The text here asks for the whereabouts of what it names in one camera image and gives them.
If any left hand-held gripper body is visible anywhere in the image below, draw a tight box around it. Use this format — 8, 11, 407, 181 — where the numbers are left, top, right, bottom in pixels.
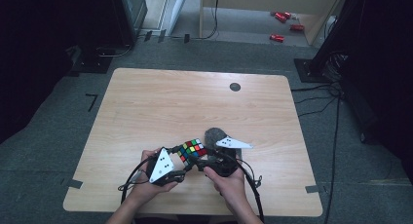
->
145, 147, 186, 188

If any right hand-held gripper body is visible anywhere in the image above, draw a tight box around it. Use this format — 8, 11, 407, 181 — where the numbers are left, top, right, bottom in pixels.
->
206, 136, 254, 178

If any multicoloured puzzle cube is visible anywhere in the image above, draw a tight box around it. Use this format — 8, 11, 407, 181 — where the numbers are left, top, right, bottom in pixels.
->
176, 138, 208, 168

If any grey fluffy cloth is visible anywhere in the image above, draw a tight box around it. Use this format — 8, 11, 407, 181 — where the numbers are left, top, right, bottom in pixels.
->
204, 127, 244, 161

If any person's left hand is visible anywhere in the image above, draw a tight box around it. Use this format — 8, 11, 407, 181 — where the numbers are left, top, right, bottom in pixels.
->
129, 147, 179, 205

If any person's right hand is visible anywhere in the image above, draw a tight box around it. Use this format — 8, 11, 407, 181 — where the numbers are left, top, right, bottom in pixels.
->
203, 167, 248, 209

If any grey tape piece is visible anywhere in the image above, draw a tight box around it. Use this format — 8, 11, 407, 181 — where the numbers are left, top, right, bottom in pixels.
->
304, 184, 321, 195
65, 178, 84, 190

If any black metal stand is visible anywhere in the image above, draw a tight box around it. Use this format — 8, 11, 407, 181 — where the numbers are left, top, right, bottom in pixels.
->
293, 0, 358, 85

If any black flat stand base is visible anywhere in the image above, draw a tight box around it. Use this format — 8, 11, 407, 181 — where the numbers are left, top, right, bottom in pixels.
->
71, 48, 113, 75

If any white board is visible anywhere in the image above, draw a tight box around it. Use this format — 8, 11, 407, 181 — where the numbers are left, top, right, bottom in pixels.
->
169, 0, 190, 35

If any black cabinet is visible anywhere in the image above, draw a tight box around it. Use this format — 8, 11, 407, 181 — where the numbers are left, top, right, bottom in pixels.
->
110, 0, 149, 47

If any black curtain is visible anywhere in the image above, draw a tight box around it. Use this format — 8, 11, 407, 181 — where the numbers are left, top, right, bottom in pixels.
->
0, 0, 113, 146
340, 0, 413, 186

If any left hand-held gripper black cable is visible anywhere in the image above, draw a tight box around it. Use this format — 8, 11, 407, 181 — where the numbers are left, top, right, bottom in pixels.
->
117, 154, 158, 205

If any hand-held gripper black cable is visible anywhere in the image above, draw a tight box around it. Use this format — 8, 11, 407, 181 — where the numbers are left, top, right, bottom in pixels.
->
117, 154, 158, 205
219, 151, 266, 224

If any right hand-held gripper black cable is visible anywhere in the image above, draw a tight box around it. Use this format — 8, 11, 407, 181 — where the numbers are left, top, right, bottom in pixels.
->
219, 151, 266, 224

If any short black floor cable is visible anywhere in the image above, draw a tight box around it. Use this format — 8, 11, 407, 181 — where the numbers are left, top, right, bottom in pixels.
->
290, 83, 341, 93

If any long black floor cable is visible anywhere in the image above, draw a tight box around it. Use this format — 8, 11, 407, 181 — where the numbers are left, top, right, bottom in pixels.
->
323, 93, 343, 224

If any hanging black cable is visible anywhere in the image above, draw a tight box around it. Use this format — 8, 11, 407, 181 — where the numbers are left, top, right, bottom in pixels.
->
194, 0, 220, 41

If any bundle of black cables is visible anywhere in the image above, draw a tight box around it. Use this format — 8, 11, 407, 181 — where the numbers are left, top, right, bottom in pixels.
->
324, 52, 350, 83

